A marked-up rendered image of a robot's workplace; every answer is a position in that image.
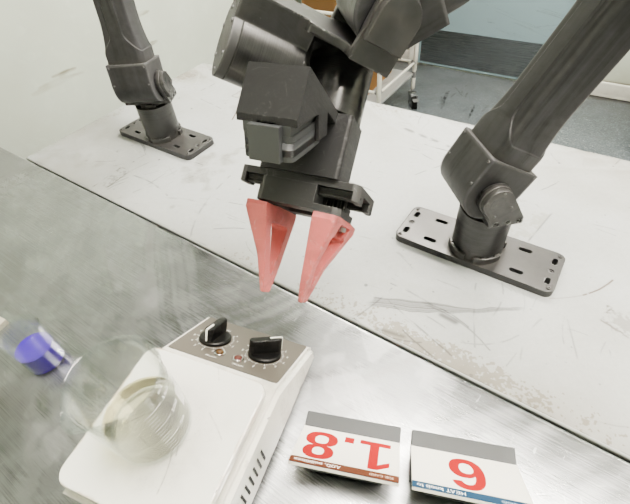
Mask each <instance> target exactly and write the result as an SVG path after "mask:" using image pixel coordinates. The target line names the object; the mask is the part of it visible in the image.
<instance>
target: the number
mask: <svg viewBox="0 0 630 504"><path fill-rule="evenodd" d="M414 452H415V480H417V481H421V482H426V483H431V484H436V485H441V486H446V487H451V488H456V489H460V490H465V491H470V492H475V493H480V494H485V495H490V496H495V497H499V498H504V499H509V500H514V501H519V502H524V503H529V504H530V502H529V499H528V497H527V494H526V492H525V490H524V487H523V485H522V483H521V480H520V478H519V476H518V473H517V471H516V468H511V467H506V466H500V465H495V464H490V463H485V462H479V461H474V460H469V459H464V458H458V457H453V456H448V455H443V454H437V453H432V452H427V451H422V450H417V449H414Z"/></svg>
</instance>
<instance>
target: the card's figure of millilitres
mask: <svg viewBox="0 0 630 504"><path fill-rule="evenodd" d="M294 455H296V456H301V457H306V458H311V459H316V460H321V461H326V462H331V463H335V464H340V465H345V466H350V467H355V468H360V469H365V470H370V471H374V472H379V473H384V474H389V475H394V476H396V459H397V445H392V444H387V443H381V442H376V441H371V440H366V439H360V438H355V437H350V436H345V435H340V434H334V433H329V432H324V431H319V430H313V429H308V428H306V429H305V432H304V434H303V436H302V438H301V440H300V443H299V445H298V447H297V449H296V451H295V454H294Z"/></svg>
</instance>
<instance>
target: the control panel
mask: <svg viewBox="0 0 630 504"><path fill-rule="evenodd" d="M216 320H217V319H215V318H211V317H210V318H209V319H207V320H206V321H204V322H203V323H201V324H200V325H198V326H197V327H195V328H194V329H192V330H191V331H189V332H188V333H186V334H185V335H184V336H182V337H181V338H179V339H178V340H176V341H175V342H173V343H172V344H170V345H169V346H167V347H169V348H172V349H175V350H178V351H181V352H184V353H187V354H190V355H193V356H195V357H198V358H201V359H204V360H207V361H210V362H213V363H216V364H219V365H222V366H225V367H228V368H231V369H234V370H237V371H240V372H243V373H246V374H249V375H252V376H255V377H258V378H261V379H263V380H266V381H269V382H272V383H278V382H279V381H280V380H281V378H282V377H283V376H284V375H285V373H286V372H287V371H288V370H289V369H290V367H291V366H292V365H293V364H294V362H295V361H296V360H297V359H298V357H299V356H300V355H301V354H302V352H303V351H304V350H305V349H306V347H307V346H304V345H301V344H298V343H294V342H291V341H288V340H284V339H283V344H282V349H281V358H280V359H279V360H278V361H276V362H274V363H269V364H263V363H258V362H255V361H253V360H252V359H250V357H249V356H248V351H249V341H250V339H251V338H255V337H269V336H271V335H268V334H264V333H261V332H258V331H254V330H251V329H248V328H244V327H241V326H238V325H234V324H231V323H228V322H227V330H226V331H228V332H229V333H230V334H231V336H232V339H231V342H230V343H228V344H227V345H225V346H221V347H209V346H206V345H203V344H202V343H201V342H200V341H199V335H200V334H201V333H202V332H203V331H204V330H205V328H206V327H207V326H208V325H210V324H211V323H213V322H214V321H216ZM217 349H223V350H224V353H222V354H217V353H216V350H217ZM235 355H241V356H242V359H241V360H235V359H234V356H235Z"/></svg>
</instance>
